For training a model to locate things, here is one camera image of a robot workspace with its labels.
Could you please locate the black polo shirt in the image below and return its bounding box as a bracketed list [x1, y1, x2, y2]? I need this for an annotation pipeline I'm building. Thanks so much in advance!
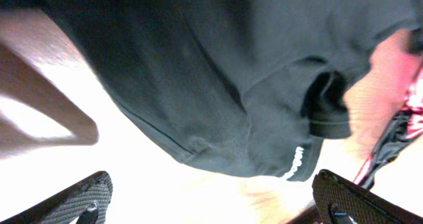
[1, 0, 422, 182]

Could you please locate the red garment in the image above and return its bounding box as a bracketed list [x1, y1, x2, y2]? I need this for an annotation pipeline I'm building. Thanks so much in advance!
[352, 68, 423, 185]

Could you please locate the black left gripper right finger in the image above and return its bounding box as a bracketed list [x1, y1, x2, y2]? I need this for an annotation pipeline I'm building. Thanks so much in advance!
[312, 170, 422, 224]

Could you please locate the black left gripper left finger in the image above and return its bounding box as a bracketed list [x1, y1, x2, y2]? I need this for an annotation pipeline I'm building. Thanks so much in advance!
[1, 171, 113, 224]

